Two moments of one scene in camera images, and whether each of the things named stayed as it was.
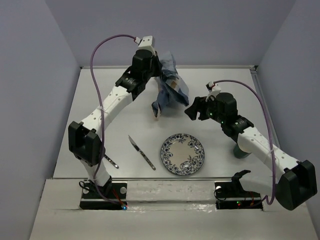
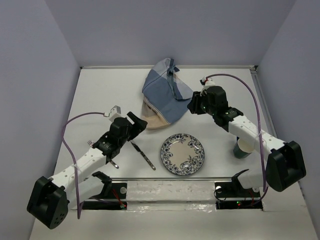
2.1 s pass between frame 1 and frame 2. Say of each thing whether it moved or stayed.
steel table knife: stayed
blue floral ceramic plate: stayed
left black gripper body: moved
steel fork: stayed
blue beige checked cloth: moved
